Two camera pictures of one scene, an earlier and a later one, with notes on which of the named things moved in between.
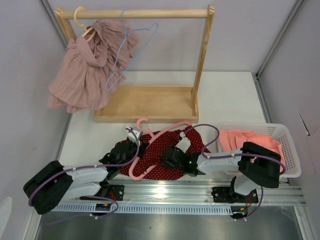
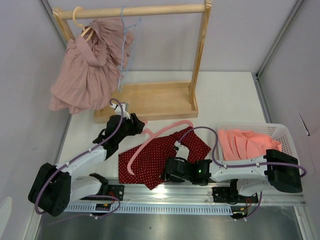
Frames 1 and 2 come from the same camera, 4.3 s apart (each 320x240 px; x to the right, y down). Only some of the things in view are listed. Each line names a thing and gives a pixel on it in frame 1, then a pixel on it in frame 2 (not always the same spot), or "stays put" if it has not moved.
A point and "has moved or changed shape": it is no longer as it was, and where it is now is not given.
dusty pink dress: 93,64 stays put
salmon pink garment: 233,139 stays put
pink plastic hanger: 153,138 has moved or changed shape
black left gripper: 142,147 -> 137,126
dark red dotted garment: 148,165 has moved or changed shape
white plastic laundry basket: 278,132 stays put
